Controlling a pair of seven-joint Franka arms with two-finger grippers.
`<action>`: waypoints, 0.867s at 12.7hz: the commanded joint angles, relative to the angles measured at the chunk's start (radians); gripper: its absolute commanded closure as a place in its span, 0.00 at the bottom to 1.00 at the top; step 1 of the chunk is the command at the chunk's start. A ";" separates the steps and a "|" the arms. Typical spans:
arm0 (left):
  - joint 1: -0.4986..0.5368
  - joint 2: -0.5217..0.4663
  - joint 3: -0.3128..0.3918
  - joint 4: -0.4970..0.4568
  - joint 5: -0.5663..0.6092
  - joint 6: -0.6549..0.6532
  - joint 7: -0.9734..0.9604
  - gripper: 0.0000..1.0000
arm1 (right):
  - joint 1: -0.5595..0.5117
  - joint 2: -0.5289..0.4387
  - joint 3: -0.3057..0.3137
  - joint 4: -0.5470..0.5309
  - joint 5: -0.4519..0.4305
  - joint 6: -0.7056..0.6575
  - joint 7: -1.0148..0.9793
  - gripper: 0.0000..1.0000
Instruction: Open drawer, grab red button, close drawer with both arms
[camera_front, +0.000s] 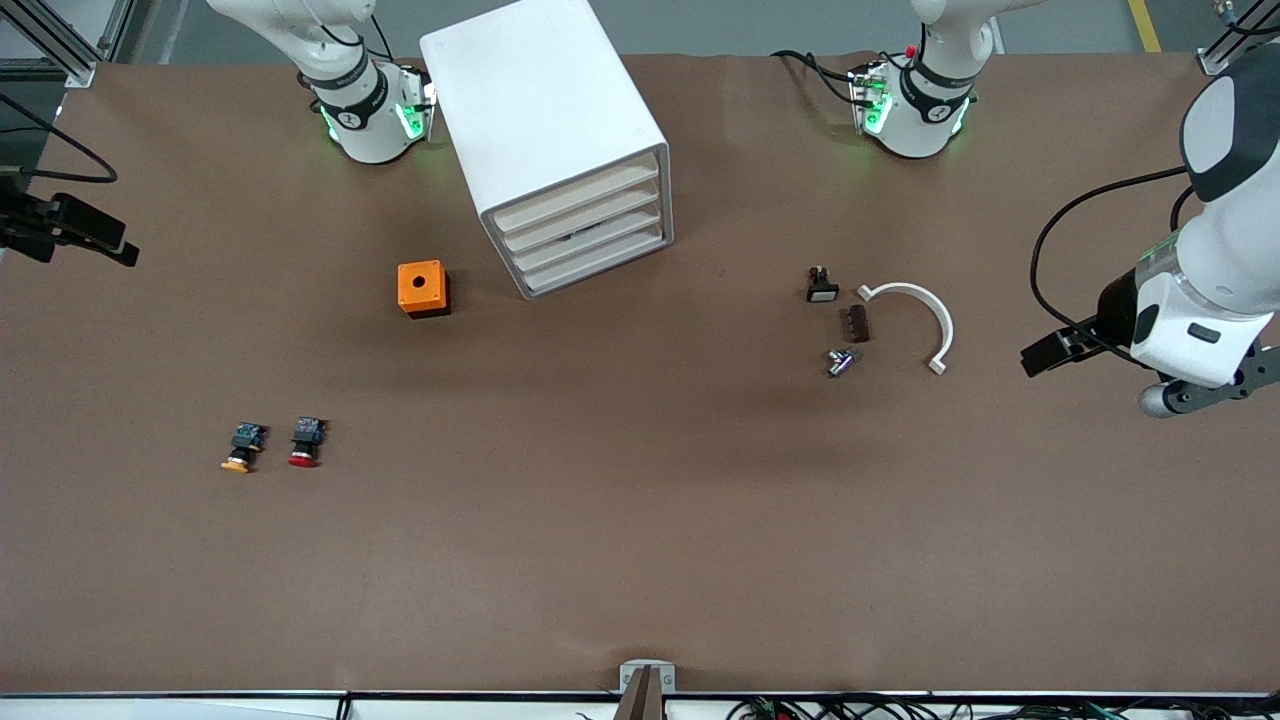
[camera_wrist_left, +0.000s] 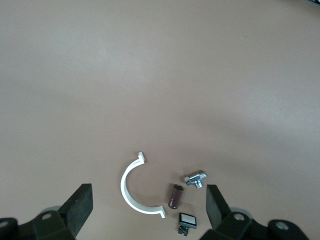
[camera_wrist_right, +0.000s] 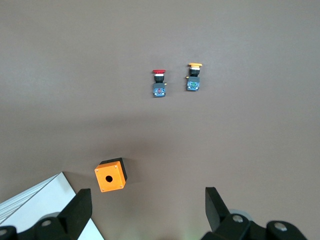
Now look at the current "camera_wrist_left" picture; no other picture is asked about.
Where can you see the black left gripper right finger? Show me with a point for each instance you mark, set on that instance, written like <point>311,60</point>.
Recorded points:
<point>225,225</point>

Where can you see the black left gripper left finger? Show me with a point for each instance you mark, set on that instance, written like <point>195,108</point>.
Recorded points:
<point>75,212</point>

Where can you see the silver metal fitting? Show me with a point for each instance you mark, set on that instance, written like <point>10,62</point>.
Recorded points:
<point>195,178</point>

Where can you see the dark brown terminal block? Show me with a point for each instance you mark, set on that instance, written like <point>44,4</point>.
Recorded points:
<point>175,197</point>

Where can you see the black switch with white face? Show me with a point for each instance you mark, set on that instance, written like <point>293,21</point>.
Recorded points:
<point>188,220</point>

